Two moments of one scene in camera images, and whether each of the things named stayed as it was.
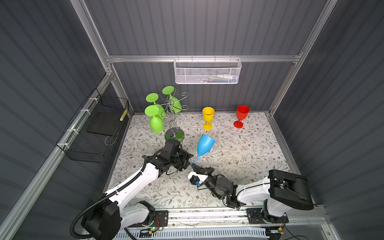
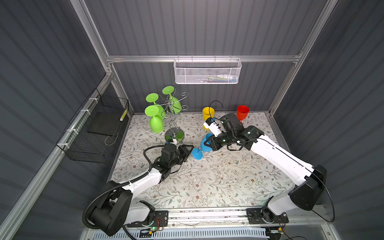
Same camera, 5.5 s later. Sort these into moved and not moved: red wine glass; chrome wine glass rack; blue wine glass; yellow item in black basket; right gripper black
Moved: right gripper black; blue wine glass
Not moved: chrome wine glass rack; yellow item in black basket; red wine glass
